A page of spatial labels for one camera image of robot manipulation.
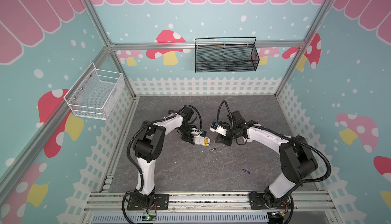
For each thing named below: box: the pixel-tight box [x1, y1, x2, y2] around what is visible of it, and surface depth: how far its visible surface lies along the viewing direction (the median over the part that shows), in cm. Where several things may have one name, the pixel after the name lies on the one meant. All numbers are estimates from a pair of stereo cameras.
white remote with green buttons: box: [193, 136, 211, 147], surface depth 96 cm
